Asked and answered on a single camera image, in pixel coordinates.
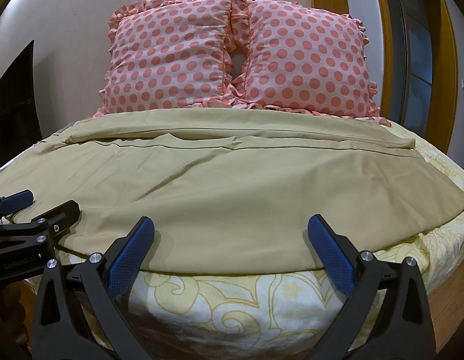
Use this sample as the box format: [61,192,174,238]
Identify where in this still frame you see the bed with yellow floral sheet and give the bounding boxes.
[0,118,464,360]

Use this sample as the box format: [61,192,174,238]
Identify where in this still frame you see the wooden door frame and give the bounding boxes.
[306,0,459,154]

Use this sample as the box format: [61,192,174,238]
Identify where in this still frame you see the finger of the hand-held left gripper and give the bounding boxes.
[0,190,34,223]
[0,199,81,253]

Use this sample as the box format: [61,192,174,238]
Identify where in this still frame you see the dark glass door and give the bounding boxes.
[380,0,442,139]

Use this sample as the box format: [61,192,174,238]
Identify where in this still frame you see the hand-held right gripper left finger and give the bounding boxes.
[31,216,155,360]

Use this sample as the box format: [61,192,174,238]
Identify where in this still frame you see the pink polka dot pillow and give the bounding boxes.
[94,0,238,118]
[231,0,391,126]

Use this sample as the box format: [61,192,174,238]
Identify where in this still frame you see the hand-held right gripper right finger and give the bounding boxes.
[307,214,439,360]

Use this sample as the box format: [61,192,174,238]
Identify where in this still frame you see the beige pants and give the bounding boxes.
[0,109,464,274]

